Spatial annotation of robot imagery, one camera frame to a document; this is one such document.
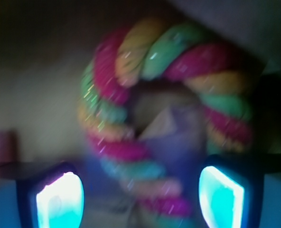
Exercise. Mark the multicolored twisted rope toy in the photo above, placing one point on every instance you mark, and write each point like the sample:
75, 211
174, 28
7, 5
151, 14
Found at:
187, 53

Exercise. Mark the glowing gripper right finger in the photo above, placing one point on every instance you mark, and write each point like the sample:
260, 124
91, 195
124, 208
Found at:
230, 191

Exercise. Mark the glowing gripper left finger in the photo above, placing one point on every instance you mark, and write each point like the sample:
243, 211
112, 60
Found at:
50, 195

